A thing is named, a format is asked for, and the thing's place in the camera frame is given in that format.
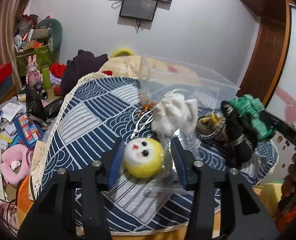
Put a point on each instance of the dark purple garment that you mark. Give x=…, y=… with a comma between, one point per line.
x=84, y=63

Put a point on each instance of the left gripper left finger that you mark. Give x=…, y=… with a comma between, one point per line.
x=52, y=214

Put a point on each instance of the person's right hand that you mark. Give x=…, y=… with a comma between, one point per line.
x=288, y=186

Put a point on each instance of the small black wall monitor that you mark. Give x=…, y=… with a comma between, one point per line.
x=139, y=9

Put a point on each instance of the floral yellow pink cloth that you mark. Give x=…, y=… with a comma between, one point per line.
x=210, y=125

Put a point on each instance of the pink neck pillow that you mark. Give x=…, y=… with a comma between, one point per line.
x=16, y=163

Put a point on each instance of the brown wooden door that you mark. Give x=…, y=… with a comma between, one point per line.
x=269, y=54

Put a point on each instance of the beige patchwork blanket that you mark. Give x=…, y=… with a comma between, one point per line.
x=129, y=66

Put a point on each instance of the green knit glove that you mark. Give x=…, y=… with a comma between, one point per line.
x=249, y=110

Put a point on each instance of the grey green plush toy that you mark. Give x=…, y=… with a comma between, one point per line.
x=49, y=32

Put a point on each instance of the pink rabbit figurine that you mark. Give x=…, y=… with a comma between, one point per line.
x=33, y=74

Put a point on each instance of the silver shiny plastic bag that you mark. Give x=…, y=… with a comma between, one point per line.
x=177, y=174

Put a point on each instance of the black hat with chain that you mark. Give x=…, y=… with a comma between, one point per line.
x=243, y=141

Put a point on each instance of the colourful patchwork pouch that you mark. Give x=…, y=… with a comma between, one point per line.
x=28, y=131

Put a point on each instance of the blue white patterned tablecloth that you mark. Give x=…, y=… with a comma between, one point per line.
x=99, y=110

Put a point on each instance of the clear plastic storage bin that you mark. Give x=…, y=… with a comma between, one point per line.
x=158, y=76

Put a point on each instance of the white drawstring cloth pouch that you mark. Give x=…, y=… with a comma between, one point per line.
x=174, y=112

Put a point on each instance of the red cloth item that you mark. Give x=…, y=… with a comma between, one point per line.
x=58, y=69

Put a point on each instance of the yellow felt face ball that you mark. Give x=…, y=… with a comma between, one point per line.
x=143, y=157

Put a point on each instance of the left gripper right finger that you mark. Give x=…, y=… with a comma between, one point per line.
x=243, y=215

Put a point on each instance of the yellow green chair back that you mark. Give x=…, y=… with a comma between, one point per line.
x=122, y=51

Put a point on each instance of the green cylindrical bottle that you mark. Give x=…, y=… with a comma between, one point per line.
x=46, y=76

